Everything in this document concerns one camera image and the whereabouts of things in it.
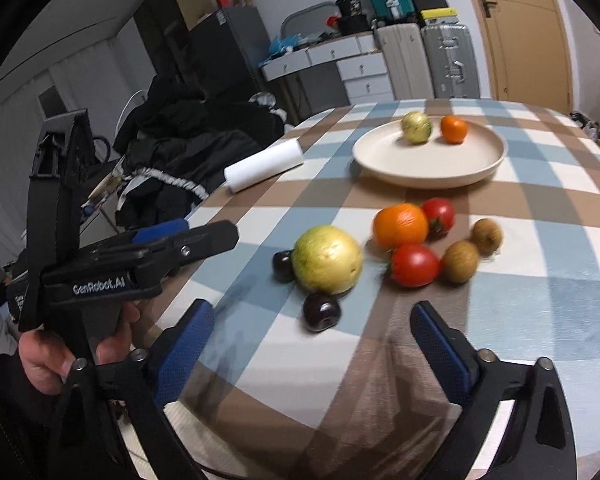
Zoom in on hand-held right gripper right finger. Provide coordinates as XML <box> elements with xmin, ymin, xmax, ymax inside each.
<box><xmin>411</xmin><ymin>301</ymin><xmax>578</xmax><ymax>480</ymax></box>

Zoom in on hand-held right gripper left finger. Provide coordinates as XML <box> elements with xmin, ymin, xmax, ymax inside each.
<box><xmin>47</xmin><ymin>299</ymin><xmax>216</xmax><ymax>480</ymax></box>

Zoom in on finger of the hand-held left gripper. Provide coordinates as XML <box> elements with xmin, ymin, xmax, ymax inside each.
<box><xmin>130</xmin><ymin>220</ymin><xmax>240</xmax><ymax>282</ymax></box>
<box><xmin>82</xmin><ymin>218</ymin><xmax>191</xmax><ymax>261</ymax></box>

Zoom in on dark purple plum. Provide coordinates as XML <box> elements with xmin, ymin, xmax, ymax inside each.
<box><xmin>272</xmin><ymin>250</ymin><xmax>296</xmax><ymax>283</ymax></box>
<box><xmin>302</xmin><ymin>291</ymin><xmax>342</xmax><ymax>333</ymax></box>

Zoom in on red tomato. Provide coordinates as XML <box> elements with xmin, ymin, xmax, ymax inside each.
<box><xmin>391</xmin><ymin>243</ymin><xmax>441</xmax><ymax>288</ymax></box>
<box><xmin>421</xmin><ymin>197</ymin><xmax>456</xmax><ymax>240</ymax></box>

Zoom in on brown kiwi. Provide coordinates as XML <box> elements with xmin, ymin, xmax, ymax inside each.
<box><xmin>470</xmin><ymin>218</ymin><xmax>504</xmax><ymax>256</ymax></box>
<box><xmin>441</xmin><ymin>240</ymin><xmax>481</xmax><ymax>284</ymax></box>

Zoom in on large yellow-green guava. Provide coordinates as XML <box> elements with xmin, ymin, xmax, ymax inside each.
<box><xmin>291</xmin><ymin>225</ymin><xmax>364</xmax><ymax>295</ymax></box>

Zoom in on large orange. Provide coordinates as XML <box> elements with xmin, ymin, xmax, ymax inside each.
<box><xmin>372</xmin><ymin>203</ymin><xmax>430</xmax><ymax>251</ymax></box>

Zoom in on cream round plate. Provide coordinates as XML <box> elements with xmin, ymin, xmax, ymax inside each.
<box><xmin>352</xmin><ymin>115</ymin><xmax>509</xmax><ymax>191</ymax></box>

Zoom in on person's left forearm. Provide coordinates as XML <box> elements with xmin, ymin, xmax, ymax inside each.
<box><xmin>0</xmin><ymin>342</ymin><xmax>56</xmax><ymax>480</ymax></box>

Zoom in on person's left hand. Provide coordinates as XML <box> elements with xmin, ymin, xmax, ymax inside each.
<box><xmin>19</xmin><ymin>304</ymin><xmax>142</xmax><ymax>396</ymax></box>

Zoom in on pile of black clothes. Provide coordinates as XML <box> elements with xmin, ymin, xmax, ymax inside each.
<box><xmin>112</xmin><ymin>76</ymin><xmax>286</xmax><ymax>228</ymax></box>

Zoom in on white paper roll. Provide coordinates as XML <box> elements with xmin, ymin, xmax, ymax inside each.
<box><xmin>223</xmin><ymin>140</ymin><xmax>305</xmax><ymax>194</ymax></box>

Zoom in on dark grey cabinet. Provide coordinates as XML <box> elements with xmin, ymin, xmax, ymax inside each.
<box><xmin>187</xmin><ymin>7</ymin><xmax>276</xmax><ymax>111</ymax></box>

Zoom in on black shelf unit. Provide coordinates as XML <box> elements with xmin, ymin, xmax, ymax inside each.
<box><xmin>132</xmin><ymin>0</ymin><xmax>201</xmax><ymax>91</ymax></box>

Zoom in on blue plastic bag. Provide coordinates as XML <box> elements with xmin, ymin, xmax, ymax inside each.
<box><xmin>267</xmin><ymin>34</ymin><xmax>303</xmax><ymax>58</ymax></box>

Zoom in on small orange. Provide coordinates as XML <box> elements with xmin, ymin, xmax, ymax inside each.
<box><xmin>440</xmin><ymin>115</ymin><xmax>469</xmax><ymax>145</ymax></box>

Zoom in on small green guava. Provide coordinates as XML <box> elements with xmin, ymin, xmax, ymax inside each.
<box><xmin>401</xmin><ymin>111</ymin><xmax>434</xmax><ymax>146</ymax></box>

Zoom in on large cardboard box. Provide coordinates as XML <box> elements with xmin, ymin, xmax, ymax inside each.
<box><xmin>167</xmin><ymin>0</ymin><xmax>216</xmax><ymax>31</ymax></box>

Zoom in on white desk with drawers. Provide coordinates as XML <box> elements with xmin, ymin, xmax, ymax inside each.
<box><xmin>257</xmin><ymin>32</ymin><xmax>396</xmax><ymax>121</ymax></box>

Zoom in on grey rounded board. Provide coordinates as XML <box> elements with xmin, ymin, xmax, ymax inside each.
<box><xmin>280</xmin><ymin>2</ymin><xmax>351</xmax><ymax>43</ymax></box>

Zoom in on beige suitcase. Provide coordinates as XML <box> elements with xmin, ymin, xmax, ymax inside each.
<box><xmin>375</xmin><ymin>22</ymin><xmax>436</xmax><ymax>101</ymax></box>

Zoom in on black bag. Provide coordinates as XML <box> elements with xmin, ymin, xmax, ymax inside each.
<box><xmin>336</xmin><ymin>0</ymin><xmax>371</xmax><ymax>36</ymax></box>

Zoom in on silver suitcase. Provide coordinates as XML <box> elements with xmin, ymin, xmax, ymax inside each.
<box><xmin>420</xmin><ymin>22</ymin><xmax>483</xmax><ymax>100</ymax></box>

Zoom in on wooden door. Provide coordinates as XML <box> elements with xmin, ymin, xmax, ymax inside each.
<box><xmin>455</xmin><ymin>0</ymin><xmax>576</xmax><ymax>113</ymax></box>

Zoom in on yellow box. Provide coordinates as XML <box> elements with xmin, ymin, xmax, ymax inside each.
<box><xmin>420</xmin><ymin>7</ymin><xmax>460</xmax><ymax>25</ymax></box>

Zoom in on white cable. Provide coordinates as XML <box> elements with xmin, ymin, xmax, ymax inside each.
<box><xmin>121</xmin><ymin>89</ymin><xmax>147</xmax><ymax>128</ymax></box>

